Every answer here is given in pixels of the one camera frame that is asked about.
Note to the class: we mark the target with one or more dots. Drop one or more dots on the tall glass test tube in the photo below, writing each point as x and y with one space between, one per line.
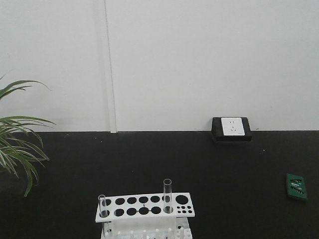
167 207

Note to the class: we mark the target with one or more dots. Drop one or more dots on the white wall socket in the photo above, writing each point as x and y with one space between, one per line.
232 126

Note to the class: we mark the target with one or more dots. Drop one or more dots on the black socket mount block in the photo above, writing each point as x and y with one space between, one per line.
218 136

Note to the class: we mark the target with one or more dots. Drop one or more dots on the green potted plant leaves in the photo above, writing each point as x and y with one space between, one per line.
15 151

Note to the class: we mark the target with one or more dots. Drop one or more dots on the white test tube rack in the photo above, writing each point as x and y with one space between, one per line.
141 216

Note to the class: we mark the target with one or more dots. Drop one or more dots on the short glass test tube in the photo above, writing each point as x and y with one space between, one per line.
103 206

